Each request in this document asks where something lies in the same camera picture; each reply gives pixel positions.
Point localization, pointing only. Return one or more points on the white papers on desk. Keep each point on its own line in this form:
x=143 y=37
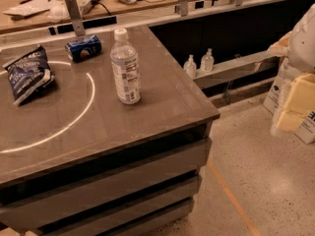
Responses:
x=29 y=8

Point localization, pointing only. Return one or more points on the metal bracket post left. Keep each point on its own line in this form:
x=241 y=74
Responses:
x=75 y=17

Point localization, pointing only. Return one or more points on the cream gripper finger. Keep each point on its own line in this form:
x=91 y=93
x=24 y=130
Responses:
x=289 y=121
x=301 y=98

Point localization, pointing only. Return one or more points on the small clear bottle right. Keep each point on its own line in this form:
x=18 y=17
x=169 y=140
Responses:
x=207 y=61

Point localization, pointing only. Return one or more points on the small clear bottle left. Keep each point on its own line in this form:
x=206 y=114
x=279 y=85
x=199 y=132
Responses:
x=190 y=67

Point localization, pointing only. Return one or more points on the dark blue chip bag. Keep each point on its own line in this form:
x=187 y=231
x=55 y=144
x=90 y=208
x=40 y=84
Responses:
x=28 y=73

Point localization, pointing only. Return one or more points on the white corovan cardboard box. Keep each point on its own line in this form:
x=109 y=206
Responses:
x=276 y=98

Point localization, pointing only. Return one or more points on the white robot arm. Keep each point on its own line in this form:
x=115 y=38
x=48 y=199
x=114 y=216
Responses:
x=301 y=47

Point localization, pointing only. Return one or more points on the clear plastic water bottle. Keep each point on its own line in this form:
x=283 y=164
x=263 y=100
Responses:
x=125 y=66

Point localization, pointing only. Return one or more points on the grey drawer cabinet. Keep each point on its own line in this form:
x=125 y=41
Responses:
x=125 y=190

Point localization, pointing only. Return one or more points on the blue pepsi can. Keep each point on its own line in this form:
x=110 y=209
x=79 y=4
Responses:
x=83 y=48

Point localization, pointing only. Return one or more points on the white face mask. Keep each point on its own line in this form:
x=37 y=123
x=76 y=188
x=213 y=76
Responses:
x=58 y=13

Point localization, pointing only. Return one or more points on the small clear bottle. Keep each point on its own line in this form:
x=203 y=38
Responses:
x=207 y=61
x=190 y=67

